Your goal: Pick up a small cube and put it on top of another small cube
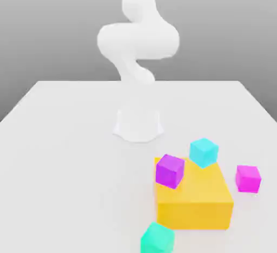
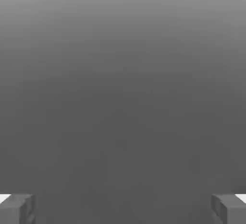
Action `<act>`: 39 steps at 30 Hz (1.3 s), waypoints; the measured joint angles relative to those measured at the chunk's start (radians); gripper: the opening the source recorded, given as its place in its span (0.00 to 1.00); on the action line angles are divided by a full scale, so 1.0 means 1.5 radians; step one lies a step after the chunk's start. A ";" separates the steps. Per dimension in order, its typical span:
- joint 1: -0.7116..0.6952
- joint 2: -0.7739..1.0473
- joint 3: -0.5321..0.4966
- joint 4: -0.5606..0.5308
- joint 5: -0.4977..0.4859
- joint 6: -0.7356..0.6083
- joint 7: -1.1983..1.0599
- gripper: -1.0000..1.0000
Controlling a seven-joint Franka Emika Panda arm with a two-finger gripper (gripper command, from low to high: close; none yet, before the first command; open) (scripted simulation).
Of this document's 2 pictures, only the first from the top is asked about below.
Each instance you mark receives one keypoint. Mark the small magenta cube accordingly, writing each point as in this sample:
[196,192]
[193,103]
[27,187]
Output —
[247,179]

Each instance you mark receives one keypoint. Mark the small purple cube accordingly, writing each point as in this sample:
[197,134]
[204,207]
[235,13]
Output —
[169,171]

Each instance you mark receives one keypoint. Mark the small turquoise cube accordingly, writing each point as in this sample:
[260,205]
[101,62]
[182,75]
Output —
[157,239]

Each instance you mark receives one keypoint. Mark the large yellow box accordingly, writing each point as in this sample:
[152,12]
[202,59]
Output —
[199,198]

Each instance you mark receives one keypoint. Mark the small cyan cube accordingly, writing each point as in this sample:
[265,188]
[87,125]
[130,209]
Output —
[203,152]

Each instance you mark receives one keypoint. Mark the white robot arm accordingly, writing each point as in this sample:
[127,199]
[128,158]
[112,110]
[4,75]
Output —
[138,40]

